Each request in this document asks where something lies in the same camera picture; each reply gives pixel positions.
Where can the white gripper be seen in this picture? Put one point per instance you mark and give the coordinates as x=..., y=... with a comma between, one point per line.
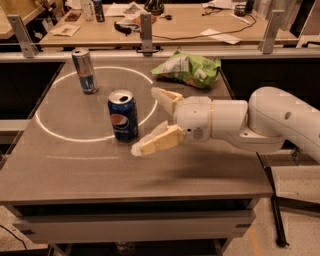
x=195, y=117

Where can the blue pepsi can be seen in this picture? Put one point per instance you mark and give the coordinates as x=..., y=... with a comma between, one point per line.
x=123, y=115

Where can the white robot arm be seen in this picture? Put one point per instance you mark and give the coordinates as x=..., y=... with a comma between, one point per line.
x=262, y=124

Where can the green rice chip bag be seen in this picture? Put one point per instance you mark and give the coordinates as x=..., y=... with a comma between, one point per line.
x=190, y=69

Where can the silver blue red bull can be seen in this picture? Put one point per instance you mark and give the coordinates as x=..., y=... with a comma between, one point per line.
x=85, y=71

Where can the dark can on desk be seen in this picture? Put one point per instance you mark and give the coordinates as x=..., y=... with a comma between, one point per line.
x=98, y=8

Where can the white paper sheet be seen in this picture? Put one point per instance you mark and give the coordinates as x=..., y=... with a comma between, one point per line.
x=221, y=37

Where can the black sunglasses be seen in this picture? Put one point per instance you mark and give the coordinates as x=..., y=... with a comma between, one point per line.
x=122, y=29

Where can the white drawer under table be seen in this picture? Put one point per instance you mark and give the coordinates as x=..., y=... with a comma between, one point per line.
x=135, y=227

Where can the paper with brown print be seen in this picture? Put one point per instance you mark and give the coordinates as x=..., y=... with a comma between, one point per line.
x=67, y=30

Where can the black floor stand bar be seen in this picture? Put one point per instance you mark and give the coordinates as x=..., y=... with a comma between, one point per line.
x=280, y=233

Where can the metal bracket middle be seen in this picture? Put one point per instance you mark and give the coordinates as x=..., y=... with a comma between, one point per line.
x=146, y=36

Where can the metal bracket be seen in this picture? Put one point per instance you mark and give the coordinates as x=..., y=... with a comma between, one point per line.
x=29, y=50
x=266, y=46
x=146, y=36

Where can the metal bracket right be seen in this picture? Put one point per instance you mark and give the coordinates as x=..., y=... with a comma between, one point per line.
x=266, y=46

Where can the metal bracket left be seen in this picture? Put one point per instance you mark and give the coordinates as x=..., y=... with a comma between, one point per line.
x=29, y=50

